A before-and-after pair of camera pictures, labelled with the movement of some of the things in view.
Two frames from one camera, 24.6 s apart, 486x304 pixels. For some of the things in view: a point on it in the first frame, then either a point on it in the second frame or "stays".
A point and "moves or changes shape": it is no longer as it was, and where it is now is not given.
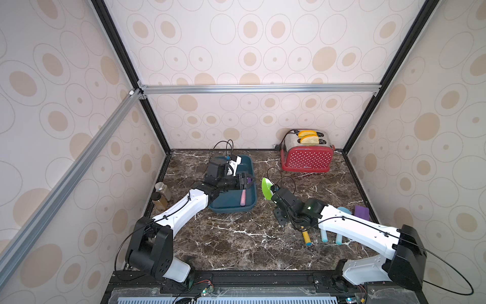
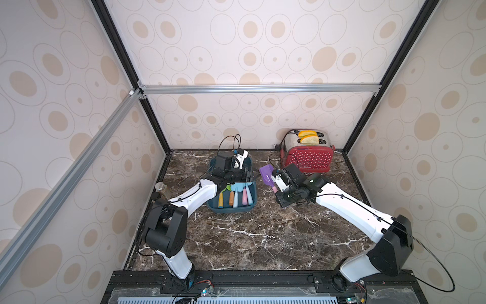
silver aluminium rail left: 12,253 stays
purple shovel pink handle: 249,180 stays
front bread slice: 310,139 stays
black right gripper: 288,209 to 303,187
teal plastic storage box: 230,201 stays
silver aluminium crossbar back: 355,88 stays
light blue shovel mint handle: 324,235 to 236,187
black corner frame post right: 428,8 stays
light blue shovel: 338,237 to 249,196
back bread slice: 302,133 stays
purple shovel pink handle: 362,211 moves or changes shape
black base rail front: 254,287 stays
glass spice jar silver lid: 161,187 stays
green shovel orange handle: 266,187 to 231,194
